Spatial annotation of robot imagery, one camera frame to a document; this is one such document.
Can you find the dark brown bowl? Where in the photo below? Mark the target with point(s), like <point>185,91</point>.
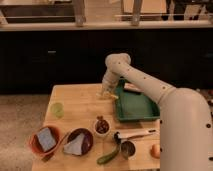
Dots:
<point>87,142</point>

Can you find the orange bowl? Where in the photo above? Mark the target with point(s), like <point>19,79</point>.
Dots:
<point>35,145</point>

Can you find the orange fruit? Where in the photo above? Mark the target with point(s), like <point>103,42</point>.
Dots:
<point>155,151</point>

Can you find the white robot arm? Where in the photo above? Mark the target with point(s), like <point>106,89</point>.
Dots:
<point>186,126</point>

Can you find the green plastic tray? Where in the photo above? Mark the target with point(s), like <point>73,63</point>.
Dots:
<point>133,106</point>

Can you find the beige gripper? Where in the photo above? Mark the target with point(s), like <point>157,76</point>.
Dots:
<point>106,90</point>

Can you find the banana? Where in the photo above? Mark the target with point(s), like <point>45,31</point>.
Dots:
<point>107,95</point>

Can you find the blue sponge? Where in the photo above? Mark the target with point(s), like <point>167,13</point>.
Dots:
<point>46,139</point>

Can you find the wrapped food bar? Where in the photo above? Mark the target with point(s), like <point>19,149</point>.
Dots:
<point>130,87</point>

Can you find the white cup with contents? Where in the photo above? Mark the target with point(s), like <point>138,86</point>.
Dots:
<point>101,127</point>

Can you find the white handled spoon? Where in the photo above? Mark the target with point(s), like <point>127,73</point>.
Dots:
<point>118,136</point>

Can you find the small metal cup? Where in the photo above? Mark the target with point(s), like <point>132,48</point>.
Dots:
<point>127,149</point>

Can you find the small green cup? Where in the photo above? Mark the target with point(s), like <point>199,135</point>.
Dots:
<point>57,109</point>

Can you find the grey cloth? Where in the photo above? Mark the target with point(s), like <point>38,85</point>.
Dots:
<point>74,147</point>

